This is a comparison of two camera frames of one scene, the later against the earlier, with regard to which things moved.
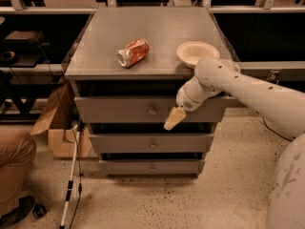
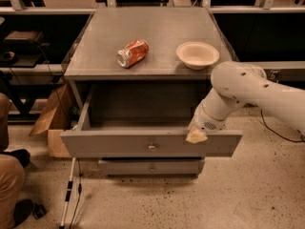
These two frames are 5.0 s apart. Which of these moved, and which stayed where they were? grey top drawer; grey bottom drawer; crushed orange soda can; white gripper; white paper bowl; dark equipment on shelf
Moved: white gripper; grey top drawer
Stayed: dark equipment on shelf; crushed orange soda can; grey bottom drawer; white paper bowl
